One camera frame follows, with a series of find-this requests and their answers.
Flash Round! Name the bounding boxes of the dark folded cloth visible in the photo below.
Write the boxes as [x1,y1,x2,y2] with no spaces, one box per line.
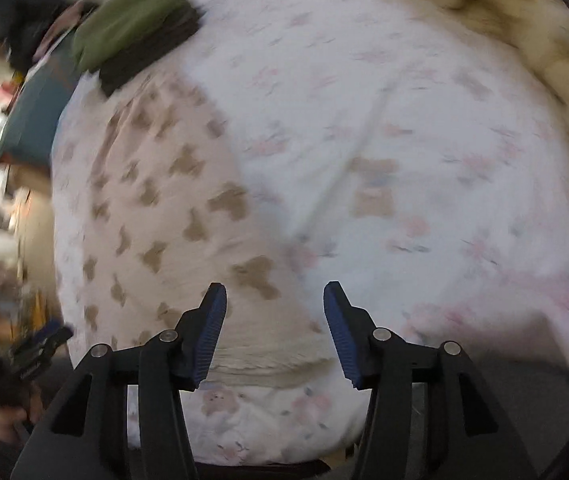
[97,2,202,98]

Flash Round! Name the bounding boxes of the person's left hand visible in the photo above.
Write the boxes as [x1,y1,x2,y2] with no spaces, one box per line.
[0,390,44,446]

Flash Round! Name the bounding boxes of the white floral bed sheet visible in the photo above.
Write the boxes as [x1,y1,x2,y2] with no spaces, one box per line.
[50,0,569,467]

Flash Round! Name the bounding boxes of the pink blanket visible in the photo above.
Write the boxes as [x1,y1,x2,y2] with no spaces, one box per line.
[408,271,569,397]

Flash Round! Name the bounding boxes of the green folded cloth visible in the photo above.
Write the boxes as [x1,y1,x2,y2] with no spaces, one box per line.
[71,0,191,75]

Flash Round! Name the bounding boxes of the cream fluffy blanket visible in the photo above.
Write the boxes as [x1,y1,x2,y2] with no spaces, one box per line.
[320,0,569,283]

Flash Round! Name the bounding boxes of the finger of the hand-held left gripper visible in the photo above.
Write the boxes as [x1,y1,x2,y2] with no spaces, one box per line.
[12,319,75,378]

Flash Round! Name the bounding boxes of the beige bear print pants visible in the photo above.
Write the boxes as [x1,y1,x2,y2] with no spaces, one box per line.
[52,72,339,392]

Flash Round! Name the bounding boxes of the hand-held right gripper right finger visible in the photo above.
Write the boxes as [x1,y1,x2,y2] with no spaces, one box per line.
[323,281,540,480]

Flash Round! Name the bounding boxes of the teal cushion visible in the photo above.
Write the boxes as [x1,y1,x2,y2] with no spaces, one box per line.
[0,66,84,167]

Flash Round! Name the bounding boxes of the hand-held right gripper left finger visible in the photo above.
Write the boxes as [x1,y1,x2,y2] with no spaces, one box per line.
[10,282,228,480]

